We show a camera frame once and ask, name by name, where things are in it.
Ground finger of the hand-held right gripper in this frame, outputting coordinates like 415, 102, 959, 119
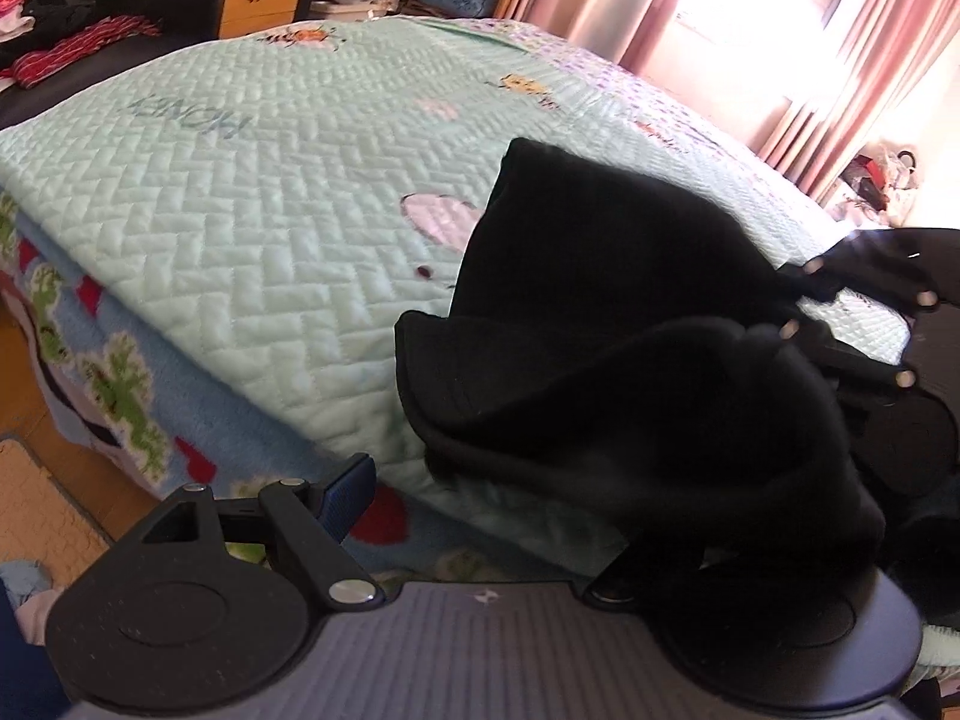
778, 317, 919, 392
799, 238, 942, 310

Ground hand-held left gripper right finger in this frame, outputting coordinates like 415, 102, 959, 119
583, 556, 647, 608

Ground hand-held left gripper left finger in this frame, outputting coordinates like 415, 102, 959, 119
139, 454, 387, 612

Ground black pants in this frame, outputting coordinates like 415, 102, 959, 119
394, 136, 890, 605

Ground pile of bags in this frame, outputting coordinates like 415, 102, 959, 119
836, 146, 927, 230

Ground pink curtain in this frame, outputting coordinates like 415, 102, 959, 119
525, 0, 680, 72
757, 0, 960, 203

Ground cartoon fleece blanket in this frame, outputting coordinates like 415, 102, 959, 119
0, 191, 631, 601

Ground green bee-print quilt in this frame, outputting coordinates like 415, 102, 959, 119
0, 15, 912, 563

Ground window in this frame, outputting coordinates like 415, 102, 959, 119
660, 0, 860, 98

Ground beige floor mat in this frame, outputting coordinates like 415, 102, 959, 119
0, 435, 113, 578

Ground pale blue pink cloth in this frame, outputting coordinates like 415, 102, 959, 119
0, 559, 68, 646

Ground person's navy clothing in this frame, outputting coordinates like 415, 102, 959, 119
0, 585, 72, 720

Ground black sofa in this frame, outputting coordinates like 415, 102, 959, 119
0, 0, 230, 132

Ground red striped cloth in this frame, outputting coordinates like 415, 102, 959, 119
0, 15, 162, 89

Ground black cloth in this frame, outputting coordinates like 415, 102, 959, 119
0, 4, 98, 68

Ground pink white cloth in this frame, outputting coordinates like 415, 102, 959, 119
0, 0, 38, 42

